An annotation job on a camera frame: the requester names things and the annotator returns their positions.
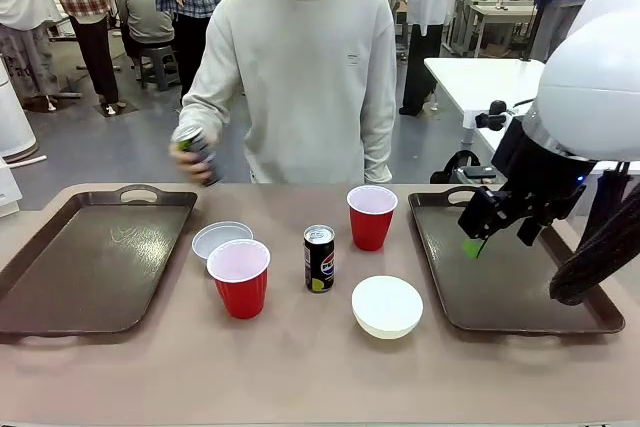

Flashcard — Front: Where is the grey plastic stool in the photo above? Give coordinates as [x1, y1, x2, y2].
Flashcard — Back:
[135, 43, 182, 92]

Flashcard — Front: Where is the black Pepsi soda can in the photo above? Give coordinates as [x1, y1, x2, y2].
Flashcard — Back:
[302, 224, 337, 294]
[171, 123, 224, 187]

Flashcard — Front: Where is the person in grey sweater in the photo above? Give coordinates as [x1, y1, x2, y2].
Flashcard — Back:
[177, 0, 399, 186]

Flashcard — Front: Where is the person in white top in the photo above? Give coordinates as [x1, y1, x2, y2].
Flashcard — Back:
[0, 0, 62, 112]

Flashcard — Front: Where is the person in white coat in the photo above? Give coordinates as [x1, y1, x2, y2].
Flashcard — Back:
[398, 0, 462, 118]

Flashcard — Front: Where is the seated person in grey hoodie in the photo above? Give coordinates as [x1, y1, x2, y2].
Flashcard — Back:
[114, 0, 176, 67]

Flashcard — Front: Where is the black knob clamp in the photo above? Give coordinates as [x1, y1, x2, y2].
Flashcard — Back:
[473, 100, 517, 130]

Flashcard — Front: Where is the round white bowl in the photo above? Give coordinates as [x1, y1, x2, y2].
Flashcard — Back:
[350, 274, 425, 340]

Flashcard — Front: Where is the person's right hand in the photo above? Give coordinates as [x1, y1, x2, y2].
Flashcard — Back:
[168, 138, 220, 187]

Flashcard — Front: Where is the dark brown plastic tray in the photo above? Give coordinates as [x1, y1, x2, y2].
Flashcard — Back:
[0, 183, 199, 344]
[407, 185, 627, 338]

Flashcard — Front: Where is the white plastic lid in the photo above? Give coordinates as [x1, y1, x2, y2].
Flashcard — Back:
[191, 220, 255, 264]

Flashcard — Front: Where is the person in red plaid shirt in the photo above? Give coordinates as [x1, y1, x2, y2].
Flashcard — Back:
[35, 0, 122, 117]

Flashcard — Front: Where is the grey metal workbench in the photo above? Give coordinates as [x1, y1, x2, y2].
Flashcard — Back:
[451, 0, 540, 59]

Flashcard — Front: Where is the red plastic party cup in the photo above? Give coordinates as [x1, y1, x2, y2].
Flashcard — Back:
[345, 184, 400, 253]
[205, 238, 272, 321]

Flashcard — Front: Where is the person's right forearm grey sleeve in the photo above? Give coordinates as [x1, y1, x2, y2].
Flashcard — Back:
[178, 90, 232, 148]

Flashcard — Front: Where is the black bag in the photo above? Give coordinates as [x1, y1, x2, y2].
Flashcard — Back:
[429, 150, 497, 185]

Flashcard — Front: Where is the person's left forearm grey sleeve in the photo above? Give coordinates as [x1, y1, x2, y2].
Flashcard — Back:
[358, 111, 397, 185]

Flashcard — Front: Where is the dark braided cable hose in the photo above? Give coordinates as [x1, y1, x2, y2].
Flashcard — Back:
[548, 161, 640, 306]

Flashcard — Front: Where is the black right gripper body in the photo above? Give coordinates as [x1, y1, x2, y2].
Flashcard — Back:
[492, 185, 587, 248]

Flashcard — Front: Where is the white background table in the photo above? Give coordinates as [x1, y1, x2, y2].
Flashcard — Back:
[423, 57, 547, 146]

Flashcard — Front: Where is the white round cabinet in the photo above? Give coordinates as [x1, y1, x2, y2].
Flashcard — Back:
[0, 57, 40, 164]

